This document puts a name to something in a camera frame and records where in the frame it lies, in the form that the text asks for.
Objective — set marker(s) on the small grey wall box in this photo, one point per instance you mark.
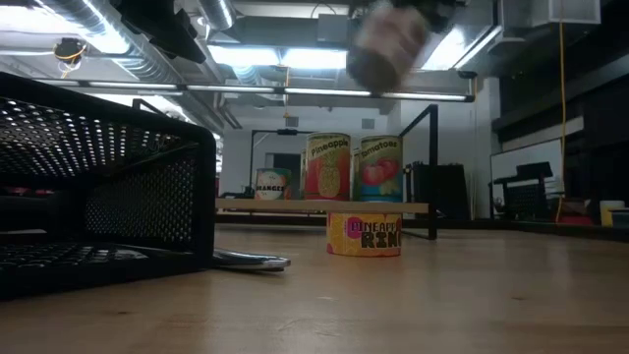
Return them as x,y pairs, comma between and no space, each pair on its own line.
368,123
291,122

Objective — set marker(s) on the red flat item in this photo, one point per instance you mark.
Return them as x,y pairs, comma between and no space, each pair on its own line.
575,219

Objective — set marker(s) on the wooden shelf black metal legs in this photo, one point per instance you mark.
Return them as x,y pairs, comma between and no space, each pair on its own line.
295,206

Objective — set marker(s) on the black mesh basket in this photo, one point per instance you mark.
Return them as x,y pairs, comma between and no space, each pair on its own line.
49,142

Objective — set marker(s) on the short diced tomatoes can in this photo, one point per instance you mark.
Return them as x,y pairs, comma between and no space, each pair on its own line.
385,49

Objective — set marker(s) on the LED light bar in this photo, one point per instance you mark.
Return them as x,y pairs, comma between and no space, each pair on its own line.
236,89

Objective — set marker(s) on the slanted ceiling light panel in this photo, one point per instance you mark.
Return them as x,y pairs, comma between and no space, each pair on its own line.
467,49

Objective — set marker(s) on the white ceiling air unit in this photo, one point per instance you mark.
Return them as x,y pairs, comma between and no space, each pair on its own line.
550,12

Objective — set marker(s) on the whiteboard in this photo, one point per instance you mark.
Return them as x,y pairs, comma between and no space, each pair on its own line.
521,152

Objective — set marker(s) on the bright ceiling light panel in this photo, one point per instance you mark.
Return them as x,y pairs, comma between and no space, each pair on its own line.
29,19
295,58

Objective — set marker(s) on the tall tomatoes can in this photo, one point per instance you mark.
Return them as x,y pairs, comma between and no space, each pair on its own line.
381,169

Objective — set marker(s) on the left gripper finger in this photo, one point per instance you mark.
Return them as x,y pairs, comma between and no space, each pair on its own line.
179,41

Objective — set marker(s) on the black round hanging reel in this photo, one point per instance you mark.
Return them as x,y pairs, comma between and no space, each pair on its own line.
70,50

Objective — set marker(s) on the black workstation desk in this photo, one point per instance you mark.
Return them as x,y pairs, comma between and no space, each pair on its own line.
533,169

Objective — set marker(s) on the short oranges can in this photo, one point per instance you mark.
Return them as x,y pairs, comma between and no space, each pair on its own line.
272,184

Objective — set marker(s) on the black panels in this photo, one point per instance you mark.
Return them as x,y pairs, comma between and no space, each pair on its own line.
442,192

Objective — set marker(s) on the short yellow pineapple rings can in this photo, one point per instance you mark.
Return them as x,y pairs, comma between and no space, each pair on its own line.
363,234

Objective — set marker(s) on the tall red pineapple can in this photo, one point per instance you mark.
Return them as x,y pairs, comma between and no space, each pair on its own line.
328,169

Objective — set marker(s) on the grey ceiling box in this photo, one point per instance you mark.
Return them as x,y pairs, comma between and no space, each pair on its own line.
334,28

